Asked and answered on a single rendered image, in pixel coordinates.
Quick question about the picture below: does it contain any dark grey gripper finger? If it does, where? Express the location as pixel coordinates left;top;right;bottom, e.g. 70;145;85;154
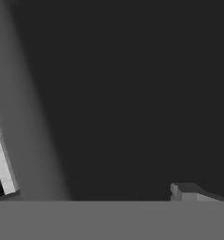
170;182;224;203

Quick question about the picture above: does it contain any dark dishwasher door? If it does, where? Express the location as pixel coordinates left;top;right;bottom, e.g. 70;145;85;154
0;0;224;203

